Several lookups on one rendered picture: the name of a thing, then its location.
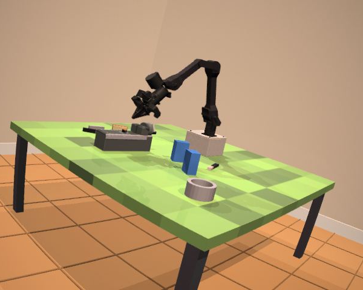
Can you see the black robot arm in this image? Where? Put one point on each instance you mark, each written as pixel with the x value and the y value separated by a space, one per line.
pixel 209 112

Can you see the grey hollow cylinder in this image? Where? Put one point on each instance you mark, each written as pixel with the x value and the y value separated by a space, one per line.
pixel 200 189

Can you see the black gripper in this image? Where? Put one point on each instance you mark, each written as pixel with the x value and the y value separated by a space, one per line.
pixel 143 108

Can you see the blue rectangular block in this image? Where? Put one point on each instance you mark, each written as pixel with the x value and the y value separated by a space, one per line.
pixel 190 162
pixel 178 150

